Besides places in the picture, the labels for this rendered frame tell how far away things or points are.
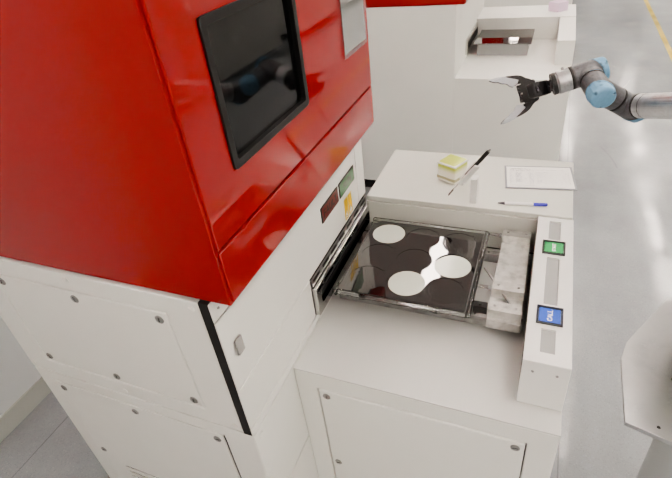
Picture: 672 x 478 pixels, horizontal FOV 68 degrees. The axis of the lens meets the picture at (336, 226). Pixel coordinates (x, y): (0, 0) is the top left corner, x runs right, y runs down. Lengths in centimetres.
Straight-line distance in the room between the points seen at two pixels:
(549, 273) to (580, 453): 100
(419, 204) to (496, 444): 73
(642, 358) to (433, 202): 69
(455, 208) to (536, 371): 61
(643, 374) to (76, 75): 127
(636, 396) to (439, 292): 49
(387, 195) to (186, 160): 98
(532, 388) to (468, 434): 19
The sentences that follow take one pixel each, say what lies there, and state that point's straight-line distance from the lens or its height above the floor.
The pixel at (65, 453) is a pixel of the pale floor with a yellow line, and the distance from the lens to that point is 252.
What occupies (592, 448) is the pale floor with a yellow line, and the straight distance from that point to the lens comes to 222.
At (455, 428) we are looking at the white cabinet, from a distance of 127.
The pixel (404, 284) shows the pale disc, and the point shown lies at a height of 90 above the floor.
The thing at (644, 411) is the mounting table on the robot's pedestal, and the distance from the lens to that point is 130.
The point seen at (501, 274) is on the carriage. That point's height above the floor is 88.
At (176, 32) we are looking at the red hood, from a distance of 73.
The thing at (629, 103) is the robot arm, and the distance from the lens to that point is 179.
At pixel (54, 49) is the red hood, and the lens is 81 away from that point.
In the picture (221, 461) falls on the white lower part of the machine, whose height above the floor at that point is 65.
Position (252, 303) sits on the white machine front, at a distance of 105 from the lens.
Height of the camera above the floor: 180
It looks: 34 degrees down
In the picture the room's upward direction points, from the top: 7 degrees counter-clockwise
